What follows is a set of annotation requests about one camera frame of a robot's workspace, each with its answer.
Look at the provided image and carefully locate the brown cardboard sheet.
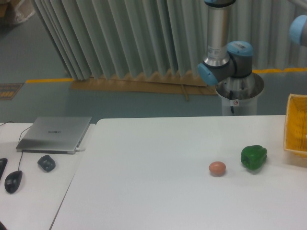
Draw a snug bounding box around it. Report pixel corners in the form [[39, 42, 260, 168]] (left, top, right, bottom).
[[70, 70, 217, 101]]

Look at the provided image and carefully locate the green bell pepper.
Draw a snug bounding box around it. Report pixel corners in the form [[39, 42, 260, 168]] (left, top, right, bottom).
[[240, 145, 267, 171]]

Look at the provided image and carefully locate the silver laptop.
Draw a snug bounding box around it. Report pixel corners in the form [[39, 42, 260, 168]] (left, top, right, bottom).
[[16, 116, 92, 154]]

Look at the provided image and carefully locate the small black controller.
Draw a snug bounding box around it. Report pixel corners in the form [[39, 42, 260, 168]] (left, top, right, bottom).
[[37, 155, 56, 172]]

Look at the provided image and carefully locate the black mouse cable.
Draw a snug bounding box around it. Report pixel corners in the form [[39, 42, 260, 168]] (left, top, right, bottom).
[[0, 122, 36, 172]]

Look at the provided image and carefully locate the black keyboard corner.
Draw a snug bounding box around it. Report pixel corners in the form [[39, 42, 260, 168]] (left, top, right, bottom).
[[0, 158, 8, 180]]

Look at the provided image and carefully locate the yellow woven basket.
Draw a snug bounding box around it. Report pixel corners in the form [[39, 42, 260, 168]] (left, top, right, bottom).
[[283, 94, 307, 158]]

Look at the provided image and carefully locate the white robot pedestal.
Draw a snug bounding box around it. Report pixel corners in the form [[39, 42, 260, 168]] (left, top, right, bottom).
[[215, 73, 264, 116]]

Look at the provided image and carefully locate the black computer mouse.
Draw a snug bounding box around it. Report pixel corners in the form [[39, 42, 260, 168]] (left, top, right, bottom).
[[4, 170, 23, 194]]

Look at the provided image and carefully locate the grey pleated curtain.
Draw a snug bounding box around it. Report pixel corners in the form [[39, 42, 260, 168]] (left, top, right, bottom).
[[32, 0, 307, 80]]

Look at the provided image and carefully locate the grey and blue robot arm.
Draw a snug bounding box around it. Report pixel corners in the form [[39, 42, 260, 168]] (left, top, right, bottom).
[[198, 0, 307, 86]]

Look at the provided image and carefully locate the brown egg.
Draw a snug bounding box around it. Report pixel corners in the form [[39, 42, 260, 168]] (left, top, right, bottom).
[[209, 161, 226, 176]]

